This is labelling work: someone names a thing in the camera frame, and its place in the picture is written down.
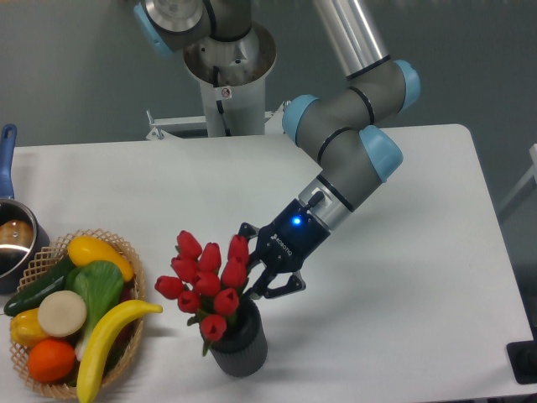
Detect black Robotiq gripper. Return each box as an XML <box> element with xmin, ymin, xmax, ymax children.
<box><xmin>238</xmin><ymin>200</ymin><xmax>330</xmax><ymax>299</ymax></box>

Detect black cable on pedestal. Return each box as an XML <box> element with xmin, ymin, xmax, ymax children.
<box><xmin>211</xmin><ymin>65</ymin><xmax>232</xmax><ymax>138</ymax></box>

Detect black device at table edge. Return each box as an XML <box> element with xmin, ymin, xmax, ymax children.
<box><xmin>506</xmin><ymin>340</ymin><xmax>536</xmax><ymax>385</ymax></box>

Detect blue handled saucepan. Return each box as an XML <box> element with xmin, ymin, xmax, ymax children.
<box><xmin>1</xmin><ymin>123</ymin><xmax>50</xmax><ymax>295</ymax></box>

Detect red tulip bouquet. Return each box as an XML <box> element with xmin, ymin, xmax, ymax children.
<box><xmin>154</xmin><ymin>230</ymin><xmax>250</xmax><ymax>354</ymax></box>

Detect green plastic bok choy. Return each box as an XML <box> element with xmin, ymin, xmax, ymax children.
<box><xmin>65</xmin><ymin>260</ymin><xmax>123</xmax><ymax>362</ymax></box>

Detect yellow plastic bell pepper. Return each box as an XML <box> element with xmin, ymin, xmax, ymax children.
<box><xmin>10</xmin><ymin>308</ymin><xmax>50</xmax><ymax>348</ymax></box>

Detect orange plastic fruit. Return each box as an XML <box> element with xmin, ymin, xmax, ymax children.
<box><xmin>27</xmin><ymin>338</ymin><xmax>76</xmax><ymax>383</ymax></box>

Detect dark grey ribbed vase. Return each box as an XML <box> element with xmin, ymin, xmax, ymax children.
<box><xmin>210</xmin><ymin>300</ymin><xmax>268</xmax><ymax>378</ymax></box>

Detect yellow plastic squash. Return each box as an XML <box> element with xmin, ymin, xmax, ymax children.
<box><xmin>67</xmin><ymin>236</ymin><xmax>134</xmax><ymax>282</ymax></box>

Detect yellow plastic banana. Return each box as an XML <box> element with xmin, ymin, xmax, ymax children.
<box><xmin>76</xmin><ymin>300</ymin><xmax>163</xmax><ymax>403</ymax></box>

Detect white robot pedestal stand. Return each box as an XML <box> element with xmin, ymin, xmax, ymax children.
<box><xmin>146</xmin><ymin>22</ymin><xmax>289</xmax><ymax>139</ymax></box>

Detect woven wicker basket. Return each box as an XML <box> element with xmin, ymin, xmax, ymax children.
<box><xmin>9</xmin><ymin>228</ymin><xmax>146</xmax><ymax>400</ymax></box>

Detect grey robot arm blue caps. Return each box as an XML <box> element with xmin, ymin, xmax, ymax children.
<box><xmin>134</xmin><ymin>0</ymin><xmax>420</xmax><ymax>299</ymax></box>

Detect green plastic cucumber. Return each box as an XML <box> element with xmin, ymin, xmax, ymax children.
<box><xmin>3</xmin><ymin>256</ymin><xmax>76</xmax><ymax>317</ymax></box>

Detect beige round slice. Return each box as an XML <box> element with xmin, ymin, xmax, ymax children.
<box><xmin>38</xmin><ymin>290</ymin><xmax>87</xmax><ymax>338</ymax></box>

